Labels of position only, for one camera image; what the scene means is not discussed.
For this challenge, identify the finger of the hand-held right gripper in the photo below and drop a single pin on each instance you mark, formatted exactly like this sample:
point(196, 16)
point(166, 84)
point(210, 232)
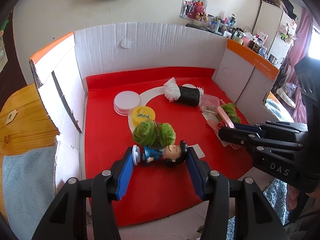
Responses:
point(247, 127)
point(232, 135)

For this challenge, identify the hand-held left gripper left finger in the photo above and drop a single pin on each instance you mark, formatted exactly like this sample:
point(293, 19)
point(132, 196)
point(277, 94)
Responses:
point(126, 175)

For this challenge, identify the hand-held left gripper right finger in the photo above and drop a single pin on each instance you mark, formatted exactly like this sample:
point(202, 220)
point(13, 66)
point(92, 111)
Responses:
point(196, 175)

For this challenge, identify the pink plastic clip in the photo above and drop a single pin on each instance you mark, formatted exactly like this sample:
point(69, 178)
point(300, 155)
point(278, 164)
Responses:
point(225, 120)

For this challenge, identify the green yarn pom-pom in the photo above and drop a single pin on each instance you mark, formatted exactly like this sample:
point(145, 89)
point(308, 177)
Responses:
point(228, 111)
point(143, 132)
point(166, 135)

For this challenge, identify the blue dressed doll figurine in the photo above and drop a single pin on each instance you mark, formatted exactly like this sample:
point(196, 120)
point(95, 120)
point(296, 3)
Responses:
point(172, 153)

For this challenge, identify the small clear plastic box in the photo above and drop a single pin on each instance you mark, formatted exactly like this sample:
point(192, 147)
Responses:
point(208, 103)

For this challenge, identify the yellow round container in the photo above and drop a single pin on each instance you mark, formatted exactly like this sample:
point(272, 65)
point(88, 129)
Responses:
point(143, 115)

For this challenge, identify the orange and white cardboard box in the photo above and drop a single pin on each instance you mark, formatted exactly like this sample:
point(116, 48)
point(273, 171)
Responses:
point(100, 50)

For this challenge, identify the person's right hand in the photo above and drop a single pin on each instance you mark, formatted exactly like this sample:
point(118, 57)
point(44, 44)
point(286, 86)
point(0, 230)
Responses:
point(293, 200)

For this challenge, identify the white paper slip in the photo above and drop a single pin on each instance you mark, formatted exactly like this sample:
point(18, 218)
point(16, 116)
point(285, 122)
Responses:
point(198, 151)

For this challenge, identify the red mat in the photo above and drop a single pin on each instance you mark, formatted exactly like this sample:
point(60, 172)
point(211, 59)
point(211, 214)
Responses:
point(112, 155)

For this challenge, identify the black and white plush roll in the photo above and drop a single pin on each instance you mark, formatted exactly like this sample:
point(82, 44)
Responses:
point(187, 93)

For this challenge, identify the metal mug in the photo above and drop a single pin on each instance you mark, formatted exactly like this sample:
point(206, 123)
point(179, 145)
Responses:
point(273, 59)

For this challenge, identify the white round container lid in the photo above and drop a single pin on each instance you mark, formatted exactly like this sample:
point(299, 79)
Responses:
point(126, 101)

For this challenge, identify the pink curtain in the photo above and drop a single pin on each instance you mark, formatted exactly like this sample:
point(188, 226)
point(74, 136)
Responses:
point(301, 50)

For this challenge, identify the row of bottles and jars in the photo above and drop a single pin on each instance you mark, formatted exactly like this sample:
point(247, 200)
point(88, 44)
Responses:
point(232, 27)

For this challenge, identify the light blue towel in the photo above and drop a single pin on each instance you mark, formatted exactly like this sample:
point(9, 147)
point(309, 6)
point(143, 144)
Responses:
point(25, 185)

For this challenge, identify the white refrigerator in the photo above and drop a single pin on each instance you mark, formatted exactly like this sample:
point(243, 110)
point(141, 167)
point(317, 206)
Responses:
point(270, 27)

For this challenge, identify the wooden table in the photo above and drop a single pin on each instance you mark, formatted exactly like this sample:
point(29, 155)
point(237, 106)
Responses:
point(25, 130)

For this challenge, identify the pink plush rabbit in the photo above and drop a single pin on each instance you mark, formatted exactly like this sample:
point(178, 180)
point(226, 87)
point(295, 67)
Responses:
point(197, 10)

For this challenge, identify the black bag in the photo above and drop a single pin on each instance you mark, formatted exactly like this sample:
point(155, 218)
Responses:
point(291, 6)

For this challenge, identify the beige paper card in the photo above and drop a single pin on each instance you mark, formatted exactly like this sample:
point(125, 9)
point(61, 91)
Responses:
point(3, 55)

